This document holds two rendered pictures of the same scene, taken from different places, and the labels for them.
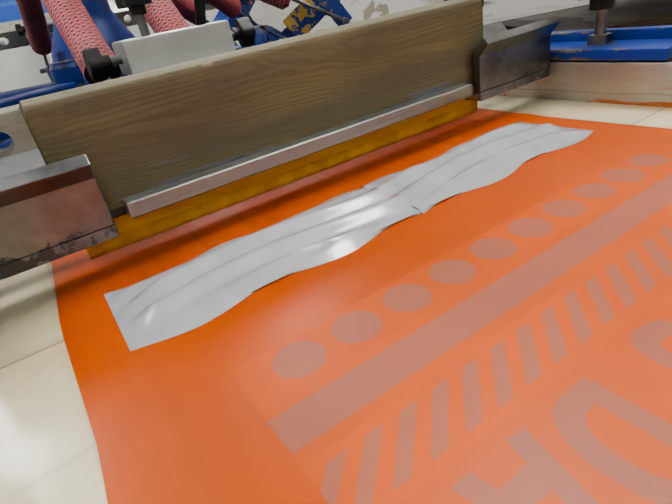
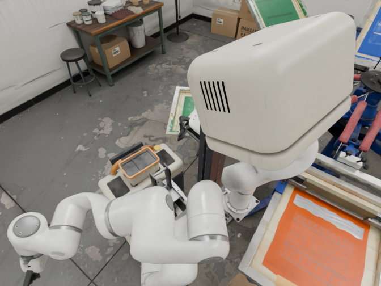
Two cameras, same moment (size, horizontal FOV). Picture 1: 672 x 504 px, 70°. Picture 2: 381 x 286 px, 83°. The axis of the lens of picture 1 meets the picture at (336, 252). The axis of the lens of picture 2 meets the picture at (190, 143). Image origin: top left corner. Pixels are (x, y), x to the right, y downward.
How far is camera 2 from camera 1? 1.22 m
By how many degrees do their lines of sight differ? 52
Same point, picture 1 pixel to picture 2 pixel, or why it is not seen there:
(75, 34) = (345, 133)
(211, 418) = (291, 213)
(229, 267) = (305, 204)
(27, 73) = not seen: outside the picture
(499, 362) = (306, 230)
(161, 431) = (289, 210)
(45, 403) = (286, 200)
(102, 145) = (309, 186)
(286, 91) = (332, 197)
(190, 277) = (303, 201)
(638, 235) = (329, 242)
